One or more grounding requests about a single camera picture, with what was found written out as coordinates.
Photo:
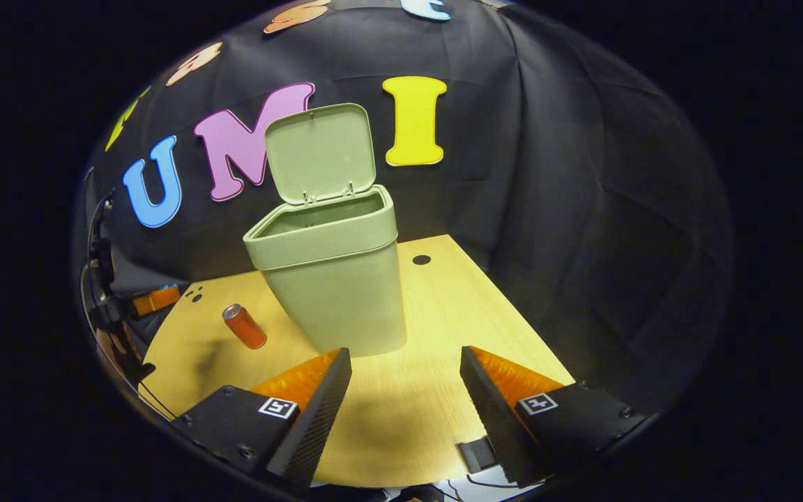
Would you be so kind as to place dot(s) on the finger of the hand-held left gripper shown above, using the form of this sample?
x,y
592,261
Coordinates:
x,y
156,300

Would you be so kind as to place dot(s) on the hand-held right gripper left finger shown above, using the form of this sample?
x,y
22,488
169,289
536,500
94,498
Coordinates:
x,y
318,411

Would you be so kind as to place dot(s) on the wooden desktop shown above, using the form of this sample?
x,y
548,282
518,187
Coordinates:
x,y
401,418

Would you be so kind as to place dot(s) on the black backdrop cloth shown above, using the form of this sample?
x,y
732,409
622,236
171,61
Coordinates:
x,y
583,174

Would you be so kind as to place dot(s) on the green desktop garbage bin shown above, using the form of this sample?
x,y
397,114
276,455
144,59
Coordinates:
x,y
335,279

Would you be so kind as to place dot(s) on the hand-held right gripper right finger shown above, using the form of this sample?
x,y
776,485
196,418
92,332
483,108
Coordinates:
x,y
488,411

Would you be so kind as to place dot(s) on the orange pop can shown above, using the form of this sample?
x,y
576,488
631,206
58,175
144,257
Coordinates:
x,y
246,328

